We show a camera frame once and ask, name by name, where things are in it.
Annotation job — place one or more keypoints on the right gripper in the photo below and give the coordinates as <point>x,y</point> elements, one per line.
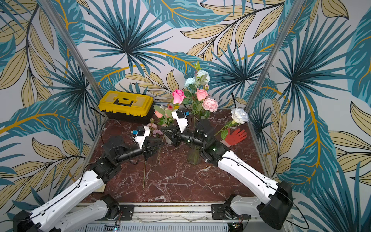
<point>177,136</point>

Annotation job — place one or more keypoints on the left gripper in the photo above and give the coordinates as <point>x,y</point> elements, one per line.
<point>148,150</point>

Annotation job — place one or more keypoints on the pink carnation flower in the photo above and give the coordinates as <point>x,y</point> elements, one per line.
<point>157,133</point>

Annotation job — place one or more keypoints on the light pink peony bunch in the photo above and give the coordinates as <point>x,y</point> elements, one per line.
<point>152,126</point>

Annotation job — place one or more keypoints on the magenta rose stem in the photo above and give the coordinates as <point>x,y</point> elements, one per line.
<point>177,99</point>

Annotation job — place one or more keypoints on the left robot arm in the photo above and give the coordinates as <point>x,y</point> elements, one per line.
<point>54,216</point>

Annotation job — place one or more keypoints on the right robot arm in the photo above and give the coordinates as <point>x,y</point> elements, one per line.
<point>275,200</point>

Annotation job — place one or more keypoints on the clear glass vase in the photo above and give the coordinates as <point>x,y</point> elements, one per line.
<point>193,156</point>

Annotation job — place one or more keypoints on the tulip bouquet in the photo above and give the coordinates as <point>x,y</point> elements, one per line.
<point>164,114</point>

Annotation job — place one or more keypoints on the yellow black toolbox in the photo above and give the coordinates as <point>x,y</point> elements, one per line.
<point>128,107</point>

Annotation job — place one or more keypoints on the tall pink white flower spray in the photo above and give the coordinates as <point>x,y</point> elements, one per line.
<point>197,97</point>

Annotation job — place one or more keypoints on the white rose stem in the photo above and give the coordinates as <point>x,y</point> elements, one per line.
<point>238,117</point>

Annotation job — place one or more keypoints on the red glove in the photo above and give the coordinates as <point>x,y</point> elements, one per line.
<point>234,137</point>

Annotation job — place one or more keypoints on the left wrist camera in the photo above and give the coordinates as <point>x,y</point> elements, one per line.
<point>140,135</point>

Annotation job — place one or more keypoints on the aluminium front rail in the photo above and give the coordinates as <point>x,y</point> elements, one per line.
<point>150,213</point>

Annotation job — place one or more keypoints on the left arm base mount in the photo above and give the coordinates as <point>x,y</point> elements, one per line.
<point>118,213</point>

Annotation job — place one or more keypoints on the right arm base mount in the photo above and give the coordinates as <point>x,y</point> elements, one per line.
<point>223,211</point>

